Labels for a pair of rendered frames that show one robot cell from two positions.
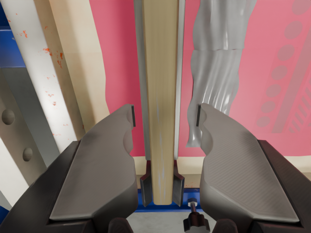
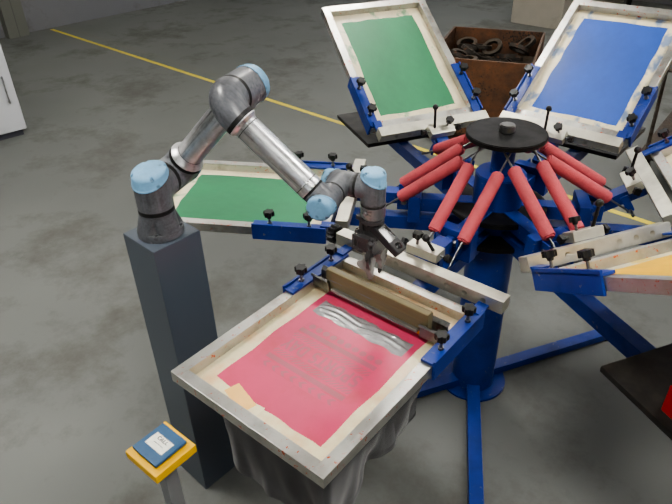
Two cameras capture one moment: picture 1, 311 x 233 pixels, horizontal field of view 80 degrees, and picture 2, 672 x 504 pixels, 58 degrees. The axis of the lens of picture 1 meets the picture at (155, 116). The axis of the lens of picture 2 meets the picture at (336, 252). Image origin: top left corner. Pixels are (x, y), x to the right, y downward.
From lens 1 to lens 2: 1.85 m
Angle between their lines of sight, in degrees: 40
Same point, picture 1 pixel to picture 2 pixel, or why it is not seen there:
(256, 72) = (340, 332)
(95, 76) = not seen: hidden behind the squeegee
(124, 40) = not seen: hidden behind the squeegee
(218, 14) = (373, 330)
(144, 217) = (124, 287)
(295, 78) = (325, 341)
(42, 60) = (402, 284)
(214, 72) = (353, 321)
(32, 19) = (412, 289)
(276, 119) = (309, 330)
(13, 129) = (391, 261)
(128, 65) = not seen: hidden behind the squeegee
